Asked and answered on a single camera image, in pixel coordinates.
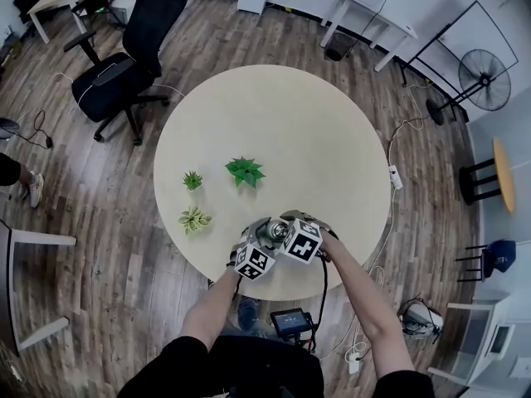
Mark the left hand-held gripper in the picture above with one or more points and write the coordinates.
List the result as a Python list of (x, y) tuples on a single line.
[(255, 261)]

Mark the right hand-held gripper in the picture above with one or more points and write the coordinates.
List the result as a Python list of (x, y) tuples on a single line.
[(303, 243)]

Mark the silver metal lid with ring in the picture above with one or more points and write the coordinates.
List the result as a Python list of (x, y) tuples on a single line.
[(276, 229)]

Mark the person's left forearm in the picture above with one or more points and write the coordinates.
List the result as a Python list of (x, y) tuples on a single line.
[(207, 309)]

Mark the person's right forearm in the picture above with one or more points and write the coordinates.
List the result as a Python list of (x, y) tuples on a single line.
[(369, 313)]

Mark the person's right hand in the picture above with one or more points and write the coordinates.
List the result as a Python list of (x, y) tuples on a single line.
[(332, 249)]

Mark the variegated pale-leaf potted plant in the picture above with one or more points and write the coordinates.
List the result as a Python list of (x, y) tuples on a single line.
[(194, 219)]

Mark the broad-leaf green potted plant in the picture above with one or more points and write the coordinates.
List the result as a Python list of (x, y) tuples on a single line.
[(245, 171)]

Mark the small spiky potted plant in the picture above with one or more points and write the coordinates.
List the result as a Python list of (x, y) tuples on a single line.
[(193, 180)]

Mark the beige round table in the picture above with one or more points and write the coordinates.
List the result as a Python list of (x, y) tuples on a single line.
[(282, 131)]

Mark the small black chest monitor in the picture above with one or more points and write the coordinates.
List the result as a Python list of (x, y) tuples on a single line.
[(290, 321)]

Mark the white power strip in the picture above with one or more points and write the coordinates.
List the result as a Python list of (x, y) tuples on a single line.
[(353, 363), (396, 177)]

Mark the person's black clothing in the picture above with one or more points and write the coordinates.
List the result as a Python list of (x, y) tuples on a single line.
[(249, 371)]

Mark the grey head-mounted device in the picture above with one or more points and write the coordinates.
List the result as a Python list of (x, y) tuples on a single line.
[(423, 319)]

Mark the black mesh trash bin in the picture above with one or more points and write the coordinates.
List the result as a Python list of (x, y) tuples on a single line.
[(340, 46)]

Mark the black chair with blue cloth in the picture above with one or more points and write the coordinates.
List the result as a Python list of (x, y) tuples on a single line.
[(500, 255)]

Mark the yellow round side table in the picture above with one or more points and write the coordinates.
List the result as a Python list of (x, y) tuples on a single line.
[(504, 172)]

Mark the white side table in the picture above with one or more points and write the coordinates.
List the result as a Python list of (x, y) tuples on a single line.
[(373, 11)]

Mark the black office chair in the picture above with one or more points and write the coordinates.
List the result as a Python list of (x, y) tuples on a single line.
[(145, 35)]

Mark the black standing fan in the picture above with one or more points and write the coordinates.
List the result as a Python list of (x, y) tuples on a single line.
[(484, 79)]

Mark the dark table with white legs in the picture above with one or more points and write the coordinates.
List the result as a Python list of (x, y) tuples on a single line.
[(6, 284)]

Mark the black-framed rolling whiteboard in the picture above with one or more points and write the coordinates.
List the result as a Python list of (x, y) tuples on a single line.
[(469, 35)]

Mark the white box cabinet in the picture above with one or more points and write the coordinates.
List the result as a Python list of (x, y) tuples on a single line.
[(122, 8)]

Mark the black desktop computer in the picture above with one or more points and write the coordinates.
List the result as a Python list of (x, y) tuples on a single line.
[(93, 0)]

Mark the white frame table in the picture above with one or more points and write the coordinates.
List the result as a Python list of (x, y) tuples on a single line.
[(477, 334)]

